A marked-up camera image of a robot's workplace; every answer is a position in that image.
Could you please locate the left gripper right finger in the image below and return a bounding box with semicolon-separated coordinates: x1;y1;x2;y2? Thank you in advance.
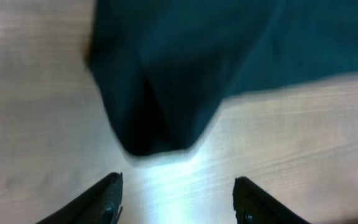
232;177;309;224

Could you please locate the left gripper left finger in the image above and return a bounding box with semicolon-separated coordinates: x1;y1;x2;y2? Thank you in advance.
38;172;123;224

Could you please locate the black t-shirt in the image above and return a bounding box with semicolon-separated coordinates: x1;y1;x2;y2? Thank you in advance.
88;0;358;156

